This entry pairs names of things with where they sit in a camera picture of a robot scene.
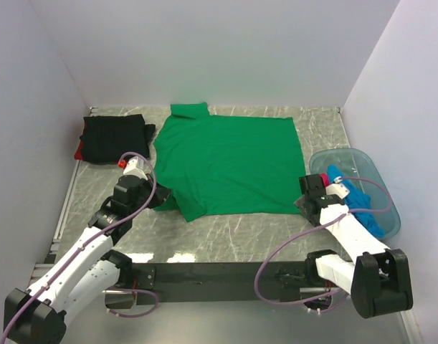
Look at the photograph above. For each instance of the pink t shirt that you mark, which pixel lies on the pink t shirt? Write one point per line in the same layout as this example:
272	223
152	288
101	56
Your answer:
325	179

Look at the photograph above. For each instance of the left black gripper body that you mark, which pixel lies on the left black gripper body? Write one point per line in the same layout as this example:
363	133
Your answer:
146	186

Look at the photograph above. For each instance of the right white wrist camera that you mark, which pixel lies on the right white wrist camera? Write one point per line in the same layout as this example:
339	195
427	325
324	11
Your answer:
337	188

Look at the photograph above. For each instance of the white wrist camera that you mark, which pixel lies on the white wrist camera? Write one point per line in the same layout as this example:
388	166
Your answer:
133	167
337	188

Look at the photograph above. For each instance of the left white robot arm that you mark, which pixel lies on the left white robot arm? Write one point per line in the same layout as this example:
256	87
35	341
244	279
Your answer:
42	312

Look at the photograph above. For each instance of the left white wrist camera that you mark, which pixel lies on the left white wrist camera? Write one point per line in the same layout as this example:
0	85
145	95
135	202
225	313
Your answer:
133	167

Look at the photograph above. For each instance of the folded black t shirt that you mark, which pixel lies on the folded black t shirt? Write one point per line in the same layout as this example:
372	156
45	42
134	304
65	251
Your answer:
109	137

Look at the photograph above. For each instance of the green t shirt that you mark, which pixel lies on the green t shirt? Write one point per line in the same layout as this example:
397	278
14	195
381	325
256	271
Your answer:
223	164

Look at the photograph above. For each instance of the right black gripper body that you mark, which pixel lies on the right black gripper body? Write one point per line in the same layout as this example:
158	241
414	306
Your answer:
301	203

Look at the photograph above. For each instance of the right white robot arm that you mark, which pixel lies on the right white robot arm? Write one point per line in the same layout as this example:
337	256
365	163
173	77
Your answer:
376	277

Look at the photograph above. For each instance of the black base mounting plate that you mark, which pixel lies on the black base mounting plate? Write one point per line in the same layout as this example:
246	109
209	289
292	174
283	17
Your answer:
224	281

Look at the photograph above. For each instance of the blue t shirt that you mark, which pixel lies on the blue t shirt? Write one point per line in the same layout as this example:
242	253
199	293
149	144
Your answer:
360	203

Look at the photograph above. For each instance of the folded red t shirt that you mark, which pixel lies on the folded red t shirt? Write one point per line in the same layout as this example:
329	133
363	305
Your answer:
81	152

